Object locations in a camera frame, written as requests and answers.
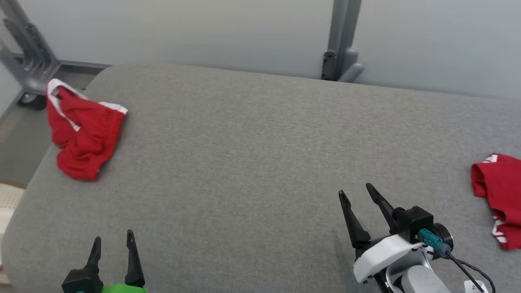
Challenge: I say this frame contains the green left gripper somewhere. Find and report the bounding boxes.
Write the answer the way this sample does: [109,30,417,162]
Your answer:
[86,230,147,293]

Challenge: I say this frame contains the grey metal rack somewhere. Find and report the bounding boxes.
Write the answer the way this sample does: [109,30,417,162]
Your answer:
[0,0,112,110]

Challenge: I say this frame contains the black right cable teal plug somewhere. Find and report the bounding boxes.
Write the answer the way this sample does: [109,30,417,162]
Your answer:
[418,229,496,293]

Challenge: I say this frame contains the cream woven basket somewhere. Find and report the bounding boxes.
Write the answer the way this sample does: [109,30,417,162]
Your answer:
[0,182,26,234]

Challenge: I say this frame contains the red white jersey shirt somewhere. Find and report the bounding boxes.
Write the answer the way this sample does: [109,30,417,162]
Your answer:
[471,153,521,251]

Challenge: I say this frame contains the grey metal frame post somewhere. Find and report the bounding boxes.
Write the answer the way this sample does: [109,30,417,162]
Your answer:
[322,0,364,83]

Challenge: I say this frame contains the red white-striped shorts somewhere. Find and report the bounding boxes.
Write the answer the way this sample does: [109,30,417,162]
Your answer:
[46,79,129,181]

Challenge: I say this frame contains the white cable label tag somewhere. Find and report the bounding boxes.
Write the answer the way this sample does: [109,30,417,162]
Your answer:
[464,280,489,293]

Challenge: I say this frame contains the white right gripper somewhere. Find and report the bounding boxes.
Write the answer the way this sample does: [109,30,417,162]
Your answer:
[339,183,432,282]

